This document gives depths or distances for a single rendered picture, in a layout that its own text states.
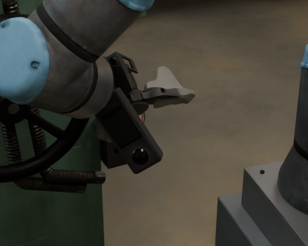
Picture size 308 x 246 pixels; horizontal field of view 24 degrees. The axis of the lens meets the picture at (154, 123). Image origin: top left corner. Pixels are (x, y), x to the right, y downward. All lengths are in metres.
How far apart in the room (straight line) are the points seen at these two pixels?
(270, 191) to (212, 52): 2.14
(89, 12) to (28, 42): 0.07
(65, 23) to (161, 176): 1.67
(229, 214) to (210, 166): 1.16
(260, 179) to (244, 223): 0.09
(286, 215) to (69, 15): 0.57
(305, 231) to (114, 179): 1.32
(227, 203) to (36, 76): 0.65
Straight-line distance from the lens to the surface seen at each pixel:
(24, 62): 0.78
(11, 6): 1.16
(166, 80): 1.04
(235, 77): 3.11
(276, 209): 1.20
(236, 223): 1.30
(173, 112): 2.80
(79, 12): 0.78
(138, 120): 0.95
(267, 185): 1.26
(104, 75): 0.89
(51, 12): 0.79
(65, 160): 1.44
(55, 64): 0.79
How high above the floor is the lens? 1.33
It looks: 29 degrees down
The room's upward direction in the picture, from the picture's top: straight up
